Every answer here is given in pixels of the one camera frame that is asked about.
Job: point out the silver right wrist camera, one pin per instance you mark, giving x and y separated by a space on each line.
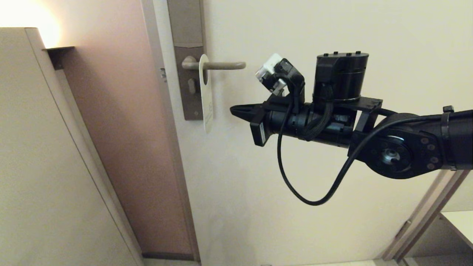
268 70

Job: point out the black right camera bracket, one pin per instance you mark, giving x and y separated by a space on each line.
293 79

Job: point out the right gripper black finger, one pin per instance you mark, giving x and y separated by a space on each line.
245 111

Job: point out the pale wardrobe shelf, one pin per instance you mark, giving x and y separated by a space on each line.
462 225

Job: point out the blue do-not-disturb door hanger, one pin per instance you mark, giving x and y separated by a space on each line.
207 107

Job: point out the brown door lock plate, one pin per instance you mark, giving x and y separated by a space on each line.
186 22

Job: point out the dark wall lamp bracket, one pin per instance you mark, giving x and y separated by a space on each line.
58 54

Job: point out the cream door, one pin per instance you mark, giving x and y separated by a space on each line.
258 221

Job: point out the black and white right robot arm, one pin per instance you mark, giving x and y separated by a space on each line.
406 147

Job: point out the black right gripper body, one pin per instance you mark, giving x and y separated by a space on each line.
288 123

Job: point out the beige cabinet panel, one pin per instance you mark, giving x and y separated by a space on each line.
37 166

